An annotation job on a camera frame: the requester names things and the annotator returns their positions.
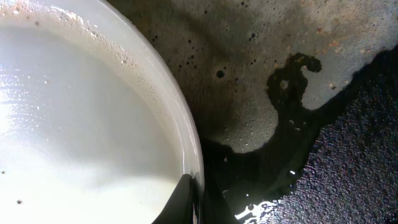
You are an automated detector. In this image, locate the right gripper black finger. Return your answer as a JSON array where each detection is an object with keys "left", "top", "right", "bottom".
[{"left": 152, "top": 174, "right": 193, "bottom": 224}]

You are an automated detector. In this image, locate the light blue plate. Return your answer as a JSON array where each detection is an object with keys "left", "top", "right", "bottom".
[{"left": 1, "top": 1, "right": 204, "bottom": 224}]

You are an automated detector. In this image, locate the black round tray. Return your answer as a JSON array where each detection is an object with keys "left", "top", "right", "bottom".
[{"left": 112, "top": 0, "right": 397, "bottom": 223}]

